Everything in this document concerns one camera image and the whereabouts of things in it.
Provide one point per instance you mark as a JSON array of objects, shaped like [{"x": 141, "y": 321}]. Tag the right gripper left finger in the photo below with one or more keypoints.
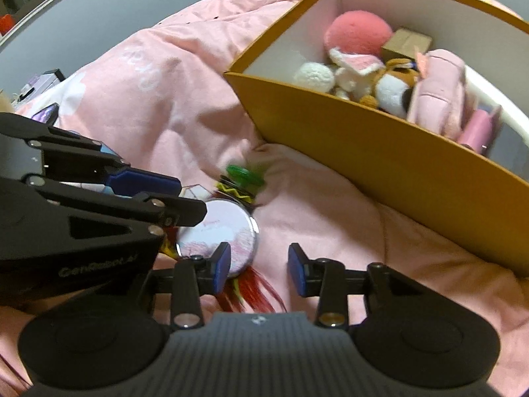
[{"x": 194, "y": 277}]

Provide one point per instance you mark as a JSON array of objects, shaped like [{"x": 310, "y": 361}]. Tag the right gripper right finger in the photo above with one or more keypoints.
[{"x": 322, "y": 278}]

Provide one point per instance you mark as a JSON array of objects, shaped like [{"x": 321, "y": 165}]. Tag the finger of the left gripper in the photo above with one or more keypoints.
[
  {"x": 98, "y": 168},
  {"x": 163, "y": 210}
]

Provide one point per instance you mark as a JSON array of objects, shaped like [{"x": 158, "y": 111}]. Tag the shiba dog plush toy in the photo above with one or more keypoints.
[{"x": 392, "y": 86}]

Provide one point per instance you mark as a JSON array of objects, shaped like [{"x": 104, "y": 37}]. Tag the green cap doll charm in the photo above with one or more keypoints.
[{"x": 240, "y": 184}]

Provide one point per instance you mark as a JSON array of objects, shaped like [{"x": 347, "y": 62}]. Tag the pink printed bed quilt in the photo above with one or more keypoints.
[{"x": 159, "y": 99}]

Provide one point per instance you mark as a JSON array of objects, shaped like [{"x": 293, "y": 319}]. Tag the smartphone with lit screen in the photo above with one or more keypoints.
[{"x": 48, "y": 115}]

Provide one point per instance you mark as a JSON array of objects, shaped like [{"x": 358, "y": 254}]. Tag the orange cardboard box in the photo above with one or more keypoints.
[{"x": 461, "y": 195}]

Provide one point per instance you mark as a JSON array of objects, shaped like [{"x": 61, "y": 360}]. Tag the crochet white pink bunny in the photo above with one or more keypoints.
[{"x": 348, "y": 76}]

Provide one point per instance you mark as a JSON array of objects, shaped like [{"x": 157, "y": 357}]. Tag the pink fabric pouch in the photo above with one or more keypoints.
[{"x": 438, "y": 98}]

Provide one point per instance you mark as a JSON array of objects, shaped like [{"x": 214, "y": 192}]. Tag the tan small cardboard box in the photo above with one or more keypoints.
[{"x": 404, "y": 43}]

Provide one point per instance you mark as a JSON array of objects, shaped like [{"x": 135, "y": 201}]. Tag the pink round plush ball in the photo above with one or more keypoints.
[{"x": 358, "y": 32}]

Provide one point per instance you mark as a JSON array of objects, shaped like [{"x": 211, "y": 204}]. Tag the white cylinder tube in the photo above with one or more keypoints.
[{"x": 492, "y": 96}]

